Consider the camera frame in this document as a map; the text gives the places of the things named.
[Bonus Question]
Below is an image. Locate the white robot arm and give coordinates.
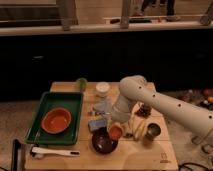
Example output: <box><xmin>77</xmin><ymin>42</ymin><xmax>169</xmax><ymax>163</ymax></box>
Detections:
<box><xmin>111</xmin><ymin>75</ymin><xmax>213</xmax><ymax>142</ymax></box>

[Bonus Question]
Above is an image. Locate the white cup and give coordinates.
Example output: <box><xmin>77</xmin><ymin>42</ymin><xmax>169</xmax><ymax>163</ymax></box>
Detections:
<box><xmin>96</xmin><ymin>82</ymin><xmax>110</xmax><ymax>97</ymax></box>

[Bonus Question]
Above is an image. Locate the grey cloth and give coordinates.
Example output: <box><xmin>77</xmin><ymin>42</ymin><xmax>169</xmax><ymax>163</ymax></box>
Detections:
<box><xmin>93</xmin><ymin>99</ymin><xmax>112</xmax><ymax>113</ymax></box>

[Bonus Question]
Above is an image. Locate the brown pine cone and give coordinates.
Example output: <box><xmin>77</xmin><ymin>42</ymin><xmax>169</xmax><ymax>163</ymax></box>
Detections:
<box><xmin>137</xmin><ymin>104</ymin><xmax>152</xmax><ymax>118</ymax></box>

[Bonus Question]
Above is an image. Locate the green plastic tray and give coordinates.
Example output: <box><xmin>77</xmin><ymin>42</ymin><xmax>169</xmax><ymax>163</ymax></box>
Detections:
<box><xmin>25</xmin><ymin>92</ymin><xmax>83</xmax><ymax>145</ymax></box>

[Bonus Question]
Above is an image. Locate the black chair back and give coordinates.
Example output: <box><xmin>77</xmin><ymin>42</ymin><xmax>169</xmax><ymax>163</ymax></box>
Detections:
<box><xmin>11</xmin><ymin>139</ymin><xmax>21</xmax><ymax>171</ymax></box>

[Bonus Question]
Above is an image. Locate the white black brush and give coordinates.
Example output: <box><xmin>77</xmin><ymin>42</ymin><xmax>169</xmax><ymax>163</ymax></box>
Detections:
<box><xmin>31</xmin><ymin>147</ymin><xmax>80</xmax><ymax>157</ymax></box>

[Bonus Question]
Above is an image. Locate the blue sponge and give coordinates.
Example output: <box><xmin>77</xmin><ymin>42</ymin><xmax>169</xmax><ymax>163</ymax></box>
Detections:
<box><xmin>88</xmin><ymin>119</ymin><xmax>107</xmax><ymax>132</ymax></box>

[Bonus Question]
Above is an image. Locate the green cup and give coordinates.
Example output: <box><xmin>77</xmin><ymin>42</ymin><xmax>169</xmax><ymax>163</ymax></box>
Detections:
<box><xmin>77</xmin><ymin>78</ymin><xmax>87</xmax><ymax>92</ymax></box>

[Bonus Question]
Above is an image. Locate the dark purple bowl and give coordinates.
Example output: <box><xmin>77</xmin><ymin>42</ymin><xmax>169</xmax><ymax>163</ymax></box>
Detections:
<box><xmin>92</xmin><ymin>127</ymin><xmax>118</xmax><ymax>154</ymax></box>

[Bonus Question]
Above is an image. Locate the orange bowl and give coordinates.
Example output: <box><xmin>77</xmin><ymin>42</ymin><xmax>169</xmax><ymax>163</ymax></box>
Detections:
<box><xmin>41</xmin><ymin>107</ymin><xmax>72</xmax><ymax>134</ymax></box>

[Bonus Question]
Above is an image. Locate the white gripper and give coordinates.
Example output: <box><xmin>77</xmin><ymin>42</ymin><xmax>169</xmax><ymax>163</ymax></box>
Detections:
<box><xmin>111</xmin><ymin>107</ymin><xmax>131</xmax><ymax>124</ymax></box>

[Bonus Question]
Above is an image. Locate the silver utensil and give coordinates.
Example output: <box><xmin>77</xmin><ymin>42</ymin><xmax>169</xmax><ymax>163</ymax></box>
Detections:
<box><xmin>88</xmin><ymin>111</ymin><xmax>110</xmax><ymax>116</ymax></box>

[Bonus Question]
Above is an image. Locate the red orange apple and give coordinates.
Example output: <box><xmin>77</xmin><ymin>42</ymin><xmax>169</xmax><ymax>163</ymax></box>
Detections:
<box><xmin>109</xmin><ymin>125</ymin><xmax>123</xmax><ymax>140</ymax></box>

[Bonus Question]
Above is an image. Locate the metal cup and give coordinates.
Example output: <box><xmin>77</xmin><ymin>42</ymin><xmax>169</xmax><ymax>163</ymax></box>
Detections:
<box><xmin>145</xmin><ymin>123</ymin><xmax>161</xmax><ymax>140</ymax></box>

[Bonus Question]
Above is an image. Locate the wooden block with dark edge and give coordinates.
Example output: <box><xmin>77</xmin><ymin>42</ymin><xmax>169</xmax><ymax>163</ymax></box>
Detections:
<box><xmin>123</xmin><ymin>130</ymin><xmax>133</xmax><ymax>138</ymax></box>

